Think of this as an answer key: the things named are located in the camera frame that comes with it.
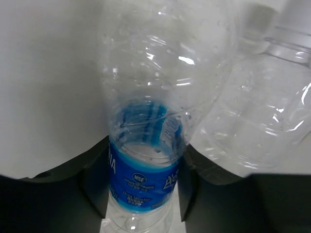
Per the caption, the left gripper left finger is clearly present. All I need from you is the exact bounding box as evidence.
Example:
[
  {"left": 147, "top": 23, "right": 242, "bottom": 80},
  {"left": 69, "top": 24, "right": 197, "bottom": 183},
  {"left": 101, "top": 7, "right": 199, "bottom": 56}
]
[{"left": 0, "top": 137, "right": 109, "bottom": 233}]

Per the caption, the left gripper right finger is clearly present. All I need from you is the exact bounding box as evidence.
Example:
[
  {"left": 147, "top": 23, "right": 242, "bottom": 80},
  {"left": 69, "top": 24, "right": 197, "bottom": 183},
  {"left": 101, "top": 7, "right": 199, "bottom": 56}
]
[{"left": 178, "top": 145, "right": 311, "bottom": 233}]

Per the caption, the clear unlabeled plastic bottle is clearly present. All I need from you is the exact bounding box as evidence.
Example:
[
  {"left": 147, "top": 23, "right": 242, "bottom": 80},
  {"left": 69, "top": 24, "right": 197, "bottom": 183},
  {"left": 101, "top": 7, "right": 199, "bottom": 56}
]
[{"left": 190, "top": 0, "right": 311, "bottom": 177}]

